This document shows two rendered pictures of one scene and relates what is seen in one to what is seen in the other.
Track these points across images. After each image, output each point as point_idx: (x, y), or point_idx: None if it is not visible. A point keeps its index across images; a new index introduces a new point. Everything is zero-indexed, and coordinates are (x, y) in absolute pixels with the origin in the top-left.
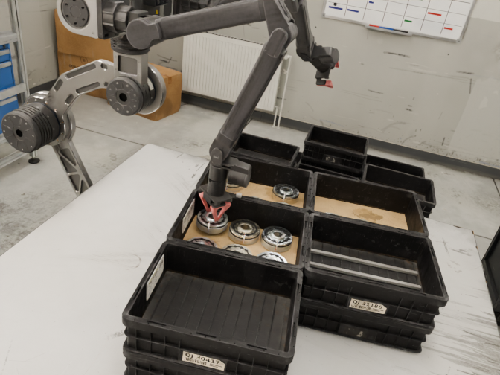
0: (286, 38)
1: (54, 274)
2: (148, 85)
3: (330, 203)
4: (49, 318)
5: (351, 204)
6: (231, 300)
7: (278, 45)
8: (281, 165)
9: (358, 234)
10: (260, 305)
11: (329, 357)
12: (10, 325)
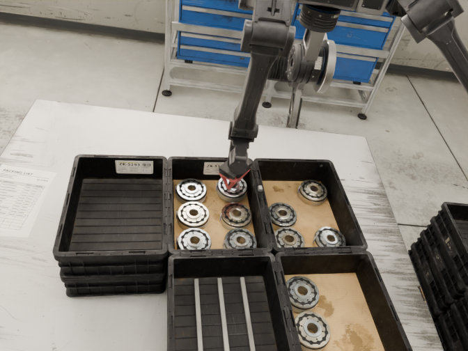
0: (246, 33)
1: (164, 141)
2: (314, 64)
3: (352, 294)
4: (125, 152)
5: (370, 320)
6: (144, 225)
7: (242, 37)
8: (352, 216)
9: (277, 315)
10: (145, 247)
11: (139, 338)
12: (114, 139)
